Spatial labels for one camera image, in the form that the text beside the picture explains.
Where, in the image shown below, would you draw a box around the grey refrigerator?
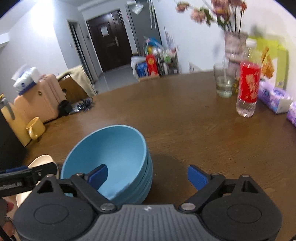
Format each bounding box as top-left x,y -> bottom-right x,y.
125,1 -> 162,55

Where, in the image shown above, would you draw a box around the yellow kettle grey handle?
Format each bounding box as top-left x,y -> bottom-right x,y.
1,94 -> 31,147

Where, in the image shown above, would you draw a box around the person's hand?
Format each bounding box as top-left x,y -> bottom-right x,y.
1,198 -> 15,240

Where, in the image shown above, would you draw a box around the white plastic bag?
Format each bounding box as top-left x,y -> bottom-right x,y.
131,56 -> 145,79

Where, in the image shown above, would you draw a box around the yellow mug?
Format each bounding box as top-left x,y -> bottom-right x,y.
26,116 -> 46,141

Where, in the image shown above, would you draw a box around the red gift box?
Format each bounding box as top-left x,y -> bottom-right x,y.
145,54 -> 159,75

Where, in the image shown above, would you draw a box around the blue lanyard keys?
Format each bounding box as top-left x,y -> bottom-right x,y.
70,97 -> 93,114

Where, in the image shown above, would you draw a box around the blue bowl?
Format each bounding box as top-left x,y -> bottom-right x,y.
60,125 -> 147,205
112,151 -> 153,206
120,182 -> 152,205

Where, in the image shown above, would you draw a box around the pink flower vase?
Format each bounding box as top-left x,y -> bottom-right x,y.
224,32 -> 248,78

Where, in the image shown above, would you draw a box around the wooden chair with cloth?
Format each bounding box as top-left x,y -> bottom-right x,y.
57,65 -> 97,104

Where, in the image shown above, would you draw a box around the cream plate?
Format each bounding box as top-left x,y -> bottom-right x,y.
16,154 -> 60,208

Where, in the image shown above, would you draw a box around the green snack box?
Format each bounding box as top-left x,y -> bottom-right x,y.
249,36 -> 288,89

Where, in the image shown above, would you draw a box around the dark entrance door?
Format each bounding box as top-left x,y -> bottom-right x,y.
87,9 -> 132,72

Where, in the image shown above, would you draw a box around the clear drinking glass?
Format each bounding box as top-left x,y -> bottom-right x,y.
213,63 -> 234,98

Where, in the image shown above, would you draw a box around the brown cardboard box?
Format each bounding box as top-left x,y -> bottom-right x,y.
138,74 -> 159,82

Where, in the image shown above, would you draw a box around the wire storage rack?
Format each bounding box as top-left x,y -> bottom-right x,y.
158,48 -> 180,76

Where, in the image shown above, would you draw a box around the red label water bottle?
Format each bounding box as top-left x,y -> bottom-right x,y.
235,38 -> 262,118

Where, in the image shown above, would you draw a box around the tissue pack on suitcase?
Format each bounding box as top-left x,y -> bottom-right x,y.
11,64 -> 41,95

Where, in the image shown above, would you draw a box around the blue carton box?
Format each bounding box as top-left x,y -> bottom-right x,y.
136,62 -> 149,78

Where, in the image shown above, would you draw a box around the black paper shopping bag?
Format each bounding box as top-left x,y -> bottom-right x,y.
0,113 -> 26,171

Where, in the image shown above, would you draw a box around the purple tissue pack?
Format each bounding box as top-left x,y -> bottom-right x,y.
287,101 -> 296,126
258,80 -> 293,114

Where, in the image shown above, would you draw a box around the white board leaning wall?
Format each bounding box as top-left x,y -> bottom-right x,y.
189,62 -> 202,73

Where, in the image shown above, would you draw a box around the black cylinder cup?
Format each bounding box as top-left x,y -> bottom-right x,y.
58,100 -> 72,118

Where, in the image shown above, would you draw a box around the pink suitcase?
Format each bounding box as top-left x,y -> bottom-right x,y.
14,74 -> 66,123

